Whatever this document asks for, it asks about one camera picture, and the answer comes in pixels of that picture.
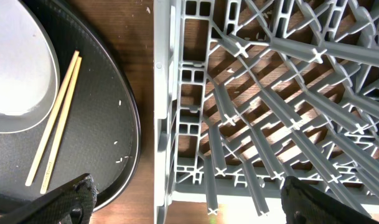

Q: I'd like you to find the grey dishwasher rack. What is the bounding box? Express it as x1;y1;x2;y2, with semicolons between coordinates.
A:
152;0;379;223

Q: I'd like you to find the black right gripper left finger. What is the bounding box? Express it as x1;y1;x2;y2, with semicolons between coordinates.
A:
0;174;97;224

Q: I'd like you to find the wooden chopstick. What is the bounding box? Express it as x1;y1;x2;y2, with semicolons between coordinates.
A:
40;57;82;194
25;50;79;186

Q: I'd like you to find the white plate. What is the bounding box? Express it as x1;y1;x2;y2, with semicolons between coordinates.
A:
0;0;60;134

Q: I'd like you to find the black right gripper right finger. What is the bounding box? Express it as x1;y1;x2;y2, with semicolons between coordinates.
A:
281;176;379;224

